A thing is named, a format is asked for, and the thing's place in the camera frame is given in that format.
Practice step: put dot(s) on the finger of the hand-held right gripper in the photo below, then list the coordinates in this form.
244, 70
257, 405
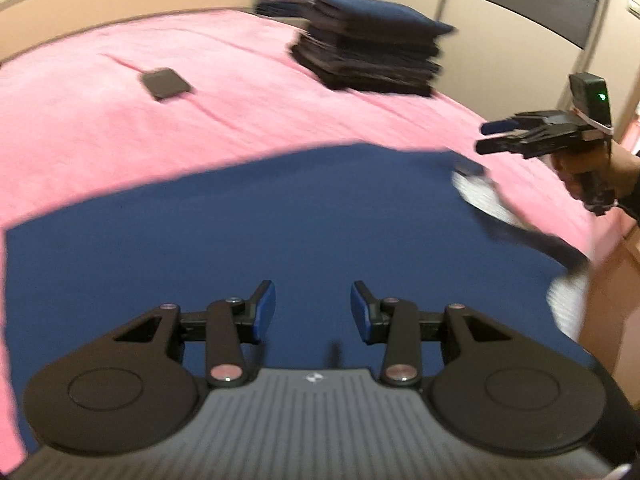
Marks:
497, 126
510, 146

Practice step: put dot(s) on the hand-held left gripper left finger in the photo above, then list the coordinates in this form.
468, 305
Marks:
264, 310

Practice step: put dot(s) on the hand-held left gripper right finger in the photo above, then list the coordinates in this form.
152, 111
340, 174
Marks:
362, 312

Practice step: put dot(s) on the navy blue polo shirt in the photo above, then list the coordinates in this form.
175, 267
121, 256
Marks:
250, 235

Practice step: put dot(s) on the stack of folded dark clothes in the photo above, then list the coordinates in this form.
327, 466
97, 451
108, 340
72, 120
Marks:
370, 65

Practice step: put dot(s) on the person's right hand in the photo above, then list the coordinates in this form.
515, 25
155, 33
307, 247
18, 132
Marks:
625, 180

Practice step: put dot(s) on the beige sliding door wardrobe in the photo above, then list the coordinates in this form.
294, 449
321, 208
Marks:
500, 0

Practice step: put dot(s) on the pink bed blanket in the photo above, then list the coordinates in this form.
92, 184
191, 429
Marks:
100, 160

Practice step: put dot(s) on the black smartphone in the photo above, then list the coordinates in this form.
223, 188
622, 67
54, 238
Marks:
166, 83

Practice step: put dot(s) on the beige bed headboard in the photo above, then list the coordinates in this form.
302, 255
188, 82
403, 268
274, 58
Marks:
100, 0

